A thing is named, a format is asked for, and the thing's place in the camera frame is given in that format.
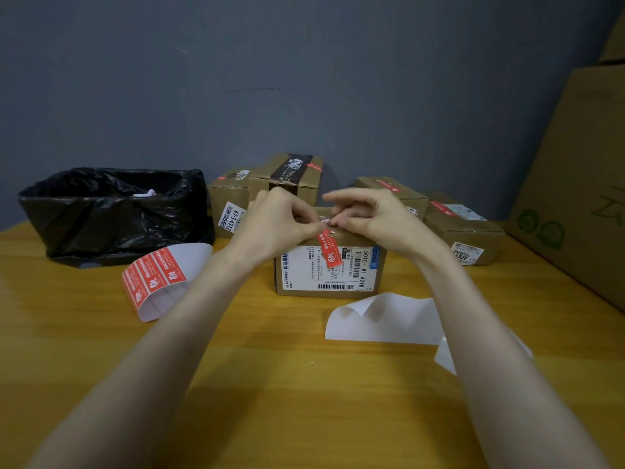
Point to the person's left hand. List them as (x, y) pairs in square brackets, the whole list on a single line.
[(273, 224)]

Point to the person's right hand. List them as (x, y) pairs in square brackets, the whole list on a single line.
[(390, 224)]

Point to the small brown cardboard box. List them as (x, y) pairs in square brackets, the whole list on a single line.
[(410, 197), (351, 239), (229, 190)]

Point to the box with black tape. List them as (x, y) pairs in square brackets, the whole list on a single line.
[(261, 173)]

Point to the white blue shipping label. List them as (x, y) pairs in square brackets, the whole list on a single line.
[(302, 273)]

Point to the white barcode label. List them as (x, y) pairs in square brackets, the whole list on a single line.
[(465, 212)]

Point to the long brown cardboard box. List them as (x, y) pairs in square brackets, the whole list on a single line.
[(469, 231)]

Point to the white end label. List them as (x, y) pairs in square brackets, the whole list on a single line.
[(467, 253)]

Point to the red sticker label strip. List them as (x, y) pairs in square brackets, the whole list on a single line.
[(195, 258)]

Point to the white backing paper strip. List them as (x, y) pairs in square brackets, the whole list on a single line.
[(386, 319)]

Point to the person's left forearm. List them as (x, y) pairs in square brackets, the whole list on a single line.
[(136, 376)]

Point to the person's right forearm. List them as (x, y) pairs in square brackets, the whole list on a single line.
[(508, 371)]

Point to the black plastic trash bag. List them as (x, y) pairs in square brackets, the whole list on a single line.
[(107, 224)]

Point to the large green printed carton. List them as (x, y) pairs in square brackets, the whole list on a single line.
[(615, 39), (571, 170)]

